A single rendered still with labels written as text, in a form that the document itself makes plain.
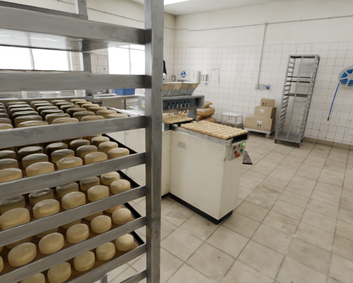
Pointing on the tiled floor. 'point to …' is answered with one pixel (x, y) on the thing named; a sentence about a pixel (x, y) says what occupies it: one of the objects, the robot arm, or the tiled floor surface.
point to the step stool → (233, 120)
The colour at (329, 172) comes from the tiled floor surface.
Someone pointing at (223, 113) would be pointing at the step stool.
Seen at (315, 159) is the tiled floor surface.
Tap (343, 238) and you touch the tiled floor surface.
